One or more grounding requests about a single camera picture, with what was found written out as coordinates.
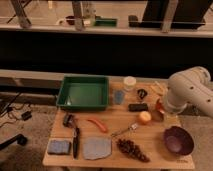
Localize dark grape bunch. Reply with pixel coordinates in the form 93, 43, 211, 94
116, 139, 150, 162

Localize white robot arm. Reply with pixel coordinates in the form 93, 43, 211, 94
162, 66, 213, 118

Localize red bowl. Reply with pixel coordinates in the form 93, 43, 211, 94
155, 99, 165, 114

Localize purple bowl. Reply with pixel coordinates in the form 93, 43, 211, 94
163, 126, 194, 155

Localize blue plastic cup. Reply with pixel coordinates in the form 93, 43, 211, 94
114, 90, 125, 105

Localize white lidded jar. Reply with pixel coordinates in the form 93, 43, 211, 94
123, 76, 136, 91

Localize green plastic tray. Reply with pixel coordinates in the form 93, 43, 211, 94
56, 76, 109, 111

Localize black binder clip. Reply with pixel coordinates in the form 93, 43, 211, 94
137, 89, 147, 100

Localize orange carrot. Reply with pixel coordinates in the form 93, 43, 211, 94
87, 118, 108, 133

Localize metal fork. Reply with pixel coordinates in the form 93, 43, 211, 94
111, 123, 139, 137

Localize yellow round fruit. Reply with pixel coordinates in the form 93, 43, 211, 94
139, 111, 152, 124

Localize wooden sticks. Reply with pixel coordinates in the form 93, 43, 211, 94
150, 81, 165, 96

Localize grey blue cloth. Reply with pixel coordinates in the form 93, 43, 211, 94
83, 137, 112, 160

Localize green background box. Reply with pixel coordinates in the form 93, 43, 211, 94
95, 18, 117, 27

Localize blue sponge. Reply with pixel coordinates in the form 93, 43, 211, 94
47, 140, 71, 155

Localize black power adapter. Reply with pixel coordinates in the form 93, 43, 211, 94
21, 111, 32, 121

